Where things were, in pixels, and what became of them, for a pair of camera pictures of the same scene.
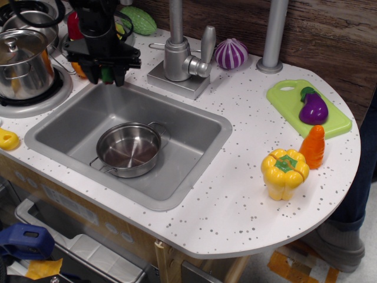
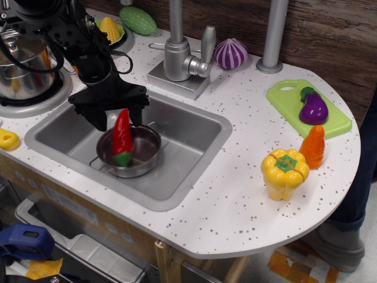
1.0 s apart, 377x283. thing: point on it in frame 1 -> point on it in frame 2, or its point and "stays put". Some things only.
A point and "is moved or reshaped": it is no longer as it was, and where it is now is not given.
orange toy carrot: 313,147 stays put
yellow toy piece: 9,140 stays put
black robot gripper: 96,46 -> 107,93
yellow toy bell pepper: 284,172 stays put
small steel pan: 131,148 stays put
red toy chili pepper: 107,73 is moved or reshaped
